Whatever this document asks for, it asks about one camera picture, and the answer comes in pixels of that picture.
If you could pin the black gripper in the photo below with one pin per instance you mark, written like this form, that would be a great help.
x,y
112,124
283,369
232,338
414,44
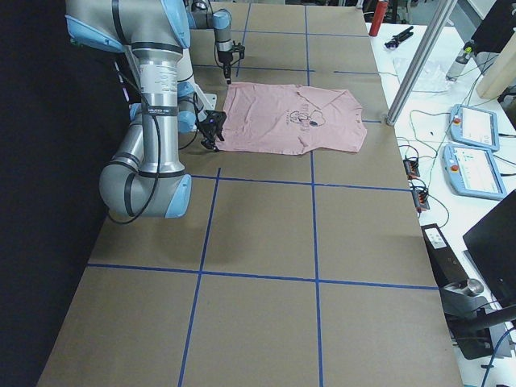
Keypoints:
x,y
225,57
210,130

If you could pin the pink t-shirt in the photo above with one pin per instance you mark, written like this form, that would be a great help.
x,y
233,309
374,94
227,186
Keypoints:
x,y
290,119

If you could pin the black folded tripod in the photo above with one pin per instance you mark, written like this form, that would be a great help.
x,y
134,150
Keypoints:
x,y
396,40

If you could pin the teach pendant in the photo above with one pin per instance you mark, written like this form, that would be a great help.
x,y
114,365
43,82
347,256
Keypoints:
x,y
474,126
472,172

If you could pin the lower teach pendant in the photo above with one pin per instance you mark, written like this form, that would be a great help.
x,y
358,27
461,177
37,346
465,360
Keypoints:
x,y
472,172

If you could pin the brown paper table cover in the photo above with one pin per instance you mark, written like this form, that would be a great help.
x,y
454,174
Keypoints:
x,y
286,270

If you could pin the black monitor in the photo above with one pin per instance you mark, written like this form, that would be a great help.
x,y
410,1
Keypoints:
x,y
491,246

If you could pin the red bottle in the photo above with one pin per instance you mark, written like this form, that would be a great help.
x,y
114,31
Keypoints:
x,y
378,17

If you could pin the orange terminal block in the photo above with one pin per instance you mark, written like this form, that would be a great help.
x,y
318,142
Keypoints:
x,y
411,168
420,198

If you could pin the clear plastic bag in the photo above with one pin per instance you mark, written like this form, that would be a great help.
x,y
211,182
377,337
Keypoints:
x,y
432,78

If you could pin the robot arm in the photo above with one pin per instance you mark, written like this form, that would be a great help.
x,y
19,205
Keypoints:
x,y
145,177
202,16

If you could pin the upper teach pendant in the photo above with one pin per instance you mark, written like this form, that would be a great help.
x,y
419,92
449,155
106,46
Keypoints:
x,y
474,126

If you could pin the aluminium frame post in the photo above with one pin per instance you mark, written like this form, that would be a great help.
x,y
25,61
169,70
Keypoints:
x,y
423,51

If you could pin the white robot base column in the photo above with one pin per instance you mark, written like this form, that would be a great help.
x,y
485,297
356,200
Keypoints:
x,y
186,88

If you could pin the black box with label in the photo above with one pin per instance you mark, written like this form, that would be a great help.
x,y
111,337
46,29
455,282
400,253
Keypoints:
x,y
445,265

